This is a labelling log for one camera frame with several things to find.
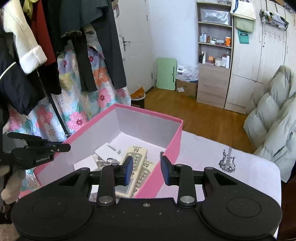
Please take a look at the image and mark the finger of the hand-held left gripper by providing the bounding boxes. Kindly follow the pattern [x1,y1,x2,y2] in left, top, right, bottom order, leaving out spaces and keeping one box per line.
[7,132,50,147]
[24,141,71,153]

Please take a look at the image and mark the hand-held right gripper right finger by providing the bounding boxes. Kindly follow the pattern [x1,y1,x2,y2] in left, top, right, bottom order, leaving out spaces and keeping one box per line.
[160,155,237,207]

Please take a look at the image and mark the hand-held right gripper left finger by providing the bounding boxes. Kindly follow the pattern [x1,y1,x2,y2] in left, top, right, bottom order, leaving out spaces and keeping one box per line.
[57,156,134,207]

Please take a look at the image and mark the cream remote control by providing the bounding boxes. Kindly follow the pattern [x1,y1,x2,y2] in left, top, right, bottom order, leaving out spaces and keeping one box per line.
[133,160,156,195]
[114,146,148,198]

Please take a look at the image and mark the pink cardboard box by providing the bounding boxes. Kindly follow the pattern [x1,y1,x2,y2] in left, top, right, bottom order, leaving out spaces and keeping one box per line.
[18,103,184,200]

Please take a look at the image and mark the person's left forearm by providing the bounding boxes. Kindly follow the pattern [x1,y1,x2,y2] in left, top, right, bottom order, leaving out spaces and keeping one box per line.
[1,166,25,204]

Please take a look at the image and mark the floral quilt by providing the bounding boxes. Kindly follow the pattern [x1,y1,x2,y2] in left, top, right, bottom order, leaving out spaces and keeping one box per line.
[2,44,132,197]

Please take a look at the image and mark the dark hanging jacket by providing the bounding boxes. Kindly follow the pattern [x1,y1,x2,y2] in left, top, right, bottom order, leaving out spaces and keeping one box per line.
[0,30,47,116]

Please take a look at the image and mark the trash bin with orange bag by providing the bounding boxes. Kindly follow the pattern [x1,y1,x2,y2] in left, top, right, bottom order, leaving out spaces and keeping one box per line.
[130,88,146,109]

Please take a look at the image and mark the brown cardboard box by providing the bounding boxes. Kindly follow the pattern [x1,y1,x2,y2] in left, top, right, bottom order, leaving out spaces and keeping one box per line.
[176,79,199,99]

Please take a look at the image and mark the wooden shelf cabinet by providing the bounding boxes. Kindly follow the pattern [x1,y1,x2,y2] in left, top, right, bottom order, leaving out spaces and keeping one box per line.
[195,1,234,109]

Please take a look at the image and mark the blue and white packages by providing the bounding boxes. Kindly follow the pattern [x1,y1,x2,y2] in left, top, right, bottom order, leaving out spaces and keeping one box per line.
[176,64,199,82]

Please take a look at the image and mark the white fleece garment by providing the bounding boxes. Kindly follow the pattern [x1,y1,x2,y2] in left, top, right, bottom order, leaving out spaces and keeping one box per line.
[1,0,48,75]

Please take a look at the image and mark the red hanging garment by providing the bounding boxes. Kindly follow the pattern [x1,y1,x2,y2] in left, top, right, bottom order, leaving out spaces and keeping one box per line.
[30,0,58,67]

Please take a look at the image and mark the black hanging garments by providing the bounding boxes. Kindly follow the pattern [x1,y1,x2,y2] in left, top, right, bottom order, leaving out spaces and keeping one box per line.
[42,0,127,93]

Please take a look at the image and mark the white door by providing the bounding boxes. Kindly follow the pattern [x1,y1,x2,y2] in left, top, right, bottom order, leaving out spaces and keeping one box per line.
[113,0,154,93]

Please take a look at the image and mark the grey-green puffer jacket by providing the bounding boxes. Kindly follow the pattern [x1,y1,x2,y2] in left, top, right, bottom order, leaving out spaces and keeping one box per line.
[243,65,296,182]

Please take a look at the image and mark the light wooden wardrobe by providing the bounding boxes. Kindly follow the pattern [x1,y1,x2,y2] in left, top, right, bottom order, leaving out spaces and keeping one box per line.
[224,0,296,115]

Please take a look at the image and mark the teal hanging pouch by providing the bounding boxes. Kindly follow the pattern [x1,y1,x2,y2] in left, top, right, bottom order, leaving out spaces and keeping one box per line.
[238,30,250,44]

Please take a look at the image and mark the clear plastic bag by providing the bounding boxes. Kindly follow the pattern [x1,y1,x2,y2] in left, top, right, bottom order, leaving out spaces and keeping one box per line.
[200,8,232,26]

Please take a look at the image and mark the cream tote bag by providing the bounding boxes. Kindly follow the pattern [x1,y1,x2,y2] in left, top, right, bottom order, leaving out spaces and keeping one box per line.
[230,0,257,21]

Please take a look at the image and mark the black belt strap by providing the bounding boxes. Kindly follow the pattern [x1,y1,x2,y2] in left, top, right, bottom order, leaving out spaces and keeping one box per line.
[50,93,70,139]

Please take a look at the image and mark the black wire door rack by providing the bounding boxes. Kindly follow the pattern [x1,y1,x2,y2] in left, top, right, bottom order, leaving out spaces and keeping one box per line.
[259,9,289,30]

